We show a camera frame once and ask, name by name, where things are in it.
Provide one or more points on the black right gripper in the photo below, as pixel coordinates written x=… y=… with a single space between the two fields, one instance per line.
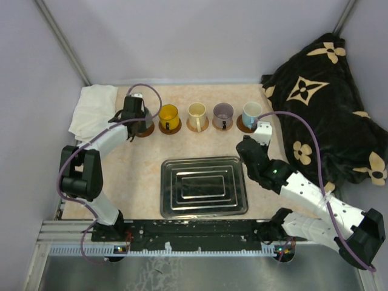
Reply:
x=265 y=148

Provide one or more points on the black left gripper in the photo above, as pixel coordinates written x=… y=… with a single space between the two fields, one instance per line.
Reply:
x=142 y=127

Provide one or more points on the grey mug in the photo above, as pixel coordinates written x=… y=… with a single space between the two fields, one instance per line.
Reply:
x=149 y=121

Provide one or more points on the yellow mug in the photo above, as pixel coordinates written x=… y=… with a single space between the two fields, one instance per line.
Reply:
x=168 y=117

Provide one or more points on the reddish brown wooden coaster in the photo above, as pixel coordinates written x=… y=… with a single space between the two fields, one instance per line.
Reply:
x=170 y=132

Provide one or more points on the dark brown wooden coaster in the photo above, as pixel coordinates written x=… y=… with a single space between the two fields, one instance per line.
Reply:
x=242 y=125

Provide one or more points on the tan woven coaster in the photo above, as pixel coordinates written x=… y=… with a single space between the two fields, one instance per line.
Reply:
x=206 y=125

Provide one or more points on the cream mug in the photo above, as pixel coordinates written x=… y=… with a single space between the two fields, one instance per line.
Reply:
x=197 y=116

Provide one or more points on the white and blue mug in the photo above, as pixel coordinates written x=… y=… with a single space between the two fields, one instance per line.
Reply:
x=251 y=111

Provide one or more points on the light woven coaster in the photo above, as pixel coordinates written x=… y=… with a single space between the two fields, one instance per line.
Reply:
x=221 y=129

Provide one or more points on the purple translucent cup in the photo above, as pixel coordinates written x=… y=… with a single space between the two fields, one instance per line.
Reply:
x=223 y=114

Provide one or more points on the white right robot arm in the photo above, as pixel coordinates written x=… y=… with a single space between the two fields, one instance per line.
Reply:
x=355 y=234

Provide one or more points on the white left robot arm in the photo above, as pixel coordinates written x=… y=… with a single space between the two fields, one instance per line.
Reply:
x=82 y=179

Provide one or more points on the white folded cloth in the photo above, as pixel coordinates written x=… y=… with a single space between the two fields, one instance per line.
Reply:
x=96 y=105

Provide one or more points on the metal serving tray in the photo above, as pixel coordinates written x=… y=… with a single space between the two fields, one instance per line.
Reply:
x=203 y=187

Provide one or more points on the black floral blanket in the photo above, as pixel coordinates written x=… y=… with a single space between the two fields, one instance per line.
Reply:
x=327 y=133

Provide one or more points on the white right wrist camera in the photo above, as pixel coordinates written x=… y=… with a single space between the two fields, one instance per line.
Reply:
x=263 y=133

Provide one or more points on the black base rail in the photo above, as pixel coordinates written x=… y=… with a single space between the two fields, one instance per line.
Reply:
x=185 y=238

